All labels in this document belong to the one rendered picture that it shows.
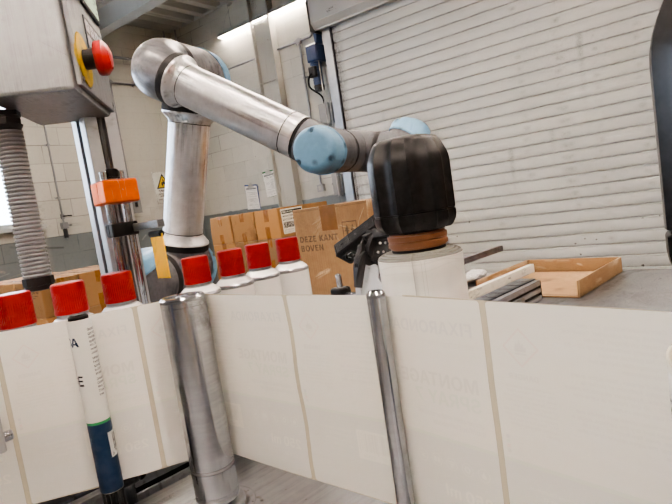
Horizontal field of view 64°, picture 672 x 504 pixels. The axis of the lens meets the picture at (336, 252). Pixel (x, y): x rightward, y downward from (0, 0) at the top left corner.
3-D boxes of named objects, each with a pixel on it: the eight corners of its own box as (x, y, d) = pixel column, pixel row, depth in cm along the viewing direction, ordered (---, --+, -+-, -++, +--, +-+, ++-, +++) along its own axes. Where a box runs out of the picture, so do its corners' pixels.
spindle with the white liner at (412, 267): (457, 455, 49) (413, 128, 46) (382, 435, 56) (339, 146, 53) (503, 417, 55) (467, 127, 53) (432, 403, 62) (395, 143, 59)
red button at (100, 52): (75, 37, 58) (104, 34, 59) (85, 47, 62) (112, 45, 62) (82, 72, 59) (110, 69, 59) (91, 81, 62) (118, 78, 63)
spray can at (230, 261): (259, 407, 69) (232, 250, 67) (227, 406, 71) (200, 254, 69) (280, 392, 73) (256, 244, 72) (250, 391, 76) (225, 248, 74)
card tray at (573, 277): (579, 298, 120) (578, 280, 120) (476, 295, 139) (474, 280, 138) (622, 271, 141) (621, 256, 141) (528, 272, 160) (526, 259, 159)
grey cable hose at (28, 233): (28, 293, 61) (-10, 108, 59) (19, 293, 64) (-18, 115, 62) (60, 286, 64) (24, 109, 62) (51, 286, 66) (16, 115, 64)
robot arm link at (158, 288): (97, 326, 106) (83, 259, 104) (145, 308, 118) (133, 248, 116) (144, 324, 101) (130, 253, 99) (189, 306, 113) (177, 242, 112)
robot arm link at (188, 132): (133, 300, 117) (144, 36, 105) (178, 285, 131) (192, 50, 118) (178, 313, 113) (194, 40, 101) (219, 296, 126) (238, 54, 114)
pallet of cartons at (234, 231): (295, 343, 449) (273, 208, 438) (224, 341, 497) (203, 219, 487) (368, 308, 547) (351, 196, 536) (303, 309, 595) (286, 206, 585)
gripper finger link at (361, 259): (355, 284, 87) (366, 234, 89) (348, 284, 88) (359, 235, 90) (373, 293, 90) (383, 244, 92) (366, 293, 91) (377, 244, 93)
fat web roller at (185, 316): (211, 527, 44) (170, 302, 42) (183, 510, 47) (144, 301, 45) (256, 499, 47) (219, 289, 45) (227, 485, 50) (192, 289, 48)
